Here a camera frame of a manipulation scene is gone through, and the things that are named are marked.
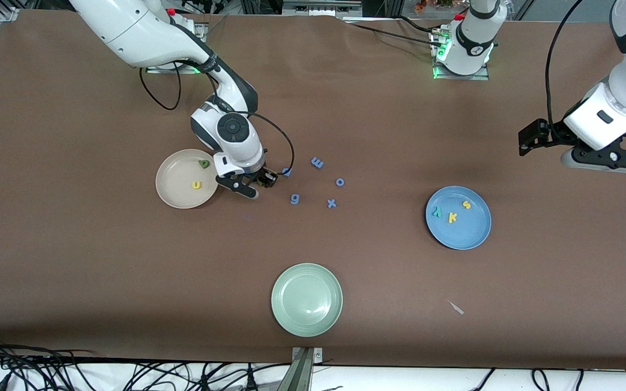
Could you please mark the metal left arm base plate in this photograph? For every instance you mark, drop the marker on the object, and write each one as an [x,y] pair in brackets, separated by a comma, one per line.
[481,77]

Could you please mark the yellow foam letter k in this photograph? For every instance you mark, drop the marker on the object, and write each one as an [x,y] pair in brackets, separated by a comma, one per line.
[452,218]

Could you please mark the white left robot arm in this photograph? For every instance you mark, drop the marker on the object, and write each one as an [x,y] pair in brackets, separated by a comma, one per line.
[473,38]

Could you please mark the blue round plate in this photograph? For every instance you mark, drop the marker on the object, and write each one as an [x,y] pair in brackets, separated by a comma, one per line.
[465,231]

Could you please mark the blue foam letter m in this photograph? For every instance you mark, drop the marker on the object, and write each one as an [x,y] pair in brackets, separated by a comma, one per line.
[317,163]

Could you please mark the small white paper scrap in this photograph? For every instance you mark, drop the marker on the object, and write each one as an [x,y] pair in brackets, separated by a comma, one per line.
[457,308]

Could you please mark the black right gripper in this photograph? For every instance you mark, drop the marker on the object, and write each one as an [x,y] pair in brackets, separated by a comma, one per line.
[264,177]

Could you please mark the blue foam letter g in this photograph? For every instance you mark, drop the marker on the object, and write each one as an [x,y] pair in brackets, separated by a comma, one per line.
[294,199]

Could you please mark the orange dried plant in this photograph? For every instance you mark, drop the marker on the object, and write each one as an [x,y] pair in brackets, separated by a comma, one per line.
[420,6]

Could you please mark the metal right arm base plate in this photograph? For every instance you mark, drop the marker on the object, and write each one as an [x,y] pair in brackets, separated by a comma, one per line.
[152,70]

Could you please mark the green round plate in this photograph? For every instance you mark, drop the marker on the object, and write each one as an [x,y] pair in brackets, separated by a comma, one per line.
[306,300]

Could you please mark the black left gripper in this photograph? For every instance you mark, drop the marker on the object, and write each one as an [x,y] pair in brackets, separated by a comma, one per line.
[555,133]

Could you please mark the beige round plate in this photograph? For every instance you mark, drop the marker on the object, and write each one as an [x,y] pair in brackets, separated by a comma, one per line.
[180,190]

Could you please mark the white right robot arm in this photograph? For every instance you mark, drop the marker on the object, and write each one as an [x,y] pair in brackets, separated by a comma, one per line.
[128,27]

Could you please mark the aluminium camera mount post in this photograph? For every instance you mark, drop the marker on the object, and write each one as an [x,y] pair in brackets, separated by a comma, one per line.
[303,374]

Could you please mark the grey power strip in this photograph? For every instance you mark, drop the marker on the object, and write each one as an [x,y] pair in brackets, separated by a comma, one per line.
[321,6]

